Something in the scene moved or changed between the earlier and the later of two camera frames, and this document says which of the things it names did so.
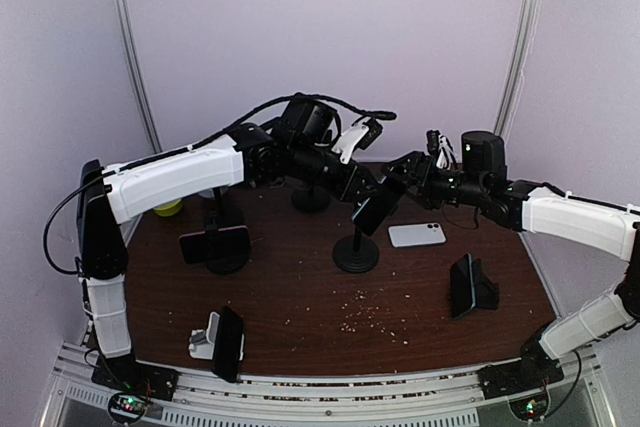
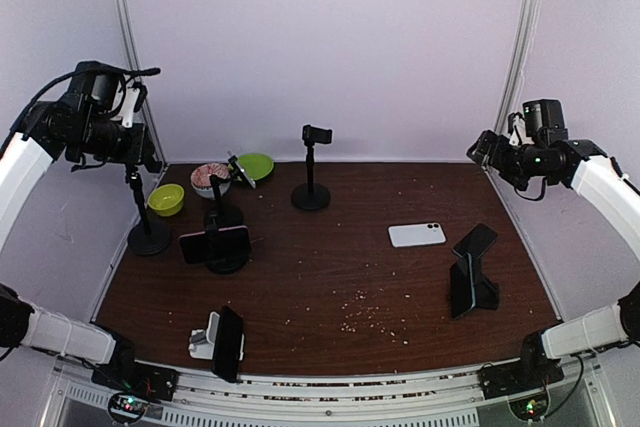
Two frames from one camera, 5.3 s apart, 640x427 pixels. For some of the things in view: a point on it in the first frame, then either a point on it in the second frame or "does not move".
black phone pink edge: x=233 y=243 does not move
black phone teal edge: x=462 y=294 does not move
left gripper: x=354 y=191 → x=134 y=153
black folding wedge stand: x=487 y=293 does not move
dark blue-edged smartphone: x=377 y=209 → x=476 y=241
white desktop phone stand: x=202 y=342 does not move
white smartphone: x=416 y=234 does not move
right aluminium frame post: x=522 y=41 does not move
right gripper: x=424 y=184 → x=496 y=158
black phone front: x=226 y=349 does not move
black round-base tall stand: x=356 y=253 → x=150 y=237
